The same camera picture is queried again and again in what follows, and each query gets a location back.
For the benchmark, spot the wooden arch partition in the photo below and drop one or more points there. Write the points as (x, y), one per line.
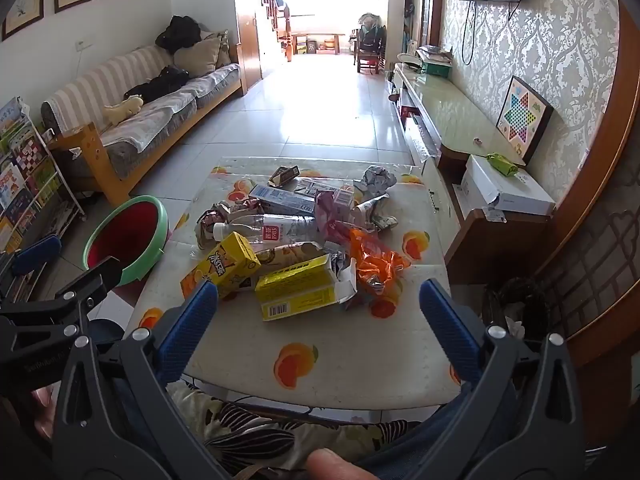
(600, 260)

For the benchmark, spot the brown cardboard box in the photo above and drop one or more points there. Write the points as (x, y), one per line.
(284, 176)

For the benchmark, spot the clear plastic bottle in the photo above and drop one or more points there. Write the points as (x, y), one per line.
(270, 230)

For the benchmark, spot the beige pillow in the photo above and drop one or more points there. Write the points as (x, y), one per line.
(197, 57)

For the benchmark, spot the wooden staircase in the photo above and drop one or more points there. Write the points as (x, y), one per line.
(250, 20)

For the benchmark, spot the yellow barcode carton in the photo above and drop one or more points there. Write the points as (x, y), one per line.
(295, 285)

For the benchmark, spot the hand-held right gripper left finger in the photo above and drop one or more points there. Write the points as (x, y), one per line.
(192, 325)

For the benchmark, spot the white metal book rack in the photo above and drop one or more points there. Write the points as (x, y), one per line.
(67, 200)

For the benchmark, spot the black flat clothing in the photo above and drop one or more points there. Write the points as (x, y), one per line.
(160, 82)

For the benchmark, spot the striped wooden sofa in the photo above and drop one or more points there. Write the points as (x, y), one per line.
(215, 82)

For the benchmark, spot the wooden chair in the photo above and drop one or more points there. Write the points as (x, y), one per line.
(370, 47)

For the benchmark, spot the small yellow snack box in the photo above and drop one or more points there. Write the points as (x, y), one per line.
(225, 260)

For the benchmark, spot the dark wicker basket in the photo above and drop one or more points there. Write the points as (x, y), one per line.
(520, 300)

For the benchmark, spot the green red plastic basin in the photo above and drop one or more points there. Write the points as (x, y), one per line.
(125, 240)

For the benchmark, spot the low wooden bench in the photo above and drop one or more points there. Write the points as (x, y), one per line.
(317, 36)

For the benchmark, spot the long television cabinet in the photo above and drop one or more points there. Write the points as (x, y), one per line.
(450, 110)

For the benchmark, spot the cream plush toy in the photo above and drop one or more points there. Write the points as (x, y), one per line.
(122, 110)

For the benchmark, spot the white cardboard box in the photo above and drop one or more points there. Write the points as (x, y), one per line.
(500, 190)

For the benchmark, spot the person's right hand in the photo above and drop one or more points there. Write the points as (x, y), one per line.
(340, 465)

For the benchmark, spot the white wall socket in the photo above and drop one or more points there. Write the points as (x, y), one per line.
(83, 45)

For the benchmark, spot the black bundled clothing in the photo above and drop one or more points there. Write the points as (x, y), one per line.
(177, 32)

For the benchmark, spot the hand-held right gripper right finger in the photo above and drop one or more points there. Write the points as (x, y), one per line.
(447, 325)

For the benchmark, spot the green book stack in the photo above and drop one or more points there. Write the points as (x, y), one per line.
(437, 67)

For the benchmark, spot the floral patterned clothing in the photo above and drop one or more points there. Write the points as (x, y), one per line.
(250, 425)

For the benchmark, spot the green packet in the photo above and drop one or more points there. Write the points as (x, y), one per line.
(502, 164)

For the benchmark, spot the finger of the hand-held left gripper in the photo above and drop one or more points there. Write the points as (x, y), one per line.
(102, 275)
(36, 255)

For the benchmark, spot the patterned pillow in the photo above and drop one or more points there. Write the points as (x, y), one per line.
(224, 50)

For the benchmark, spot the red silver foil wrapper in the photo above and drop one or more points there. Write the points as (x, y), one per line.
(210, 220)

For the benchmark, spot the star checkers board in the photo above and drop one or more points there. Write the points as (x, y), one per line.
(522, 115)

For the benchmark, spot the pink foil wrapper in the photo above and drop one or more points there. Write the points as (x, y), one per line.
(342, 237)

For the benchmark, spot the blue white milk carton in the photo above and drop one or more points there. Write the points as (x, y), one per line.
(280, 201)

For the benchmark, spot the orange snack wrapper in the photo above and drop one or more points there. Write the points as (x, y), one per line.
(375, 255)

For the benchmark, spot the pink snack box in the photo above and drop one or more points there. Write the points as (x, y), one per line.
(332, 207)

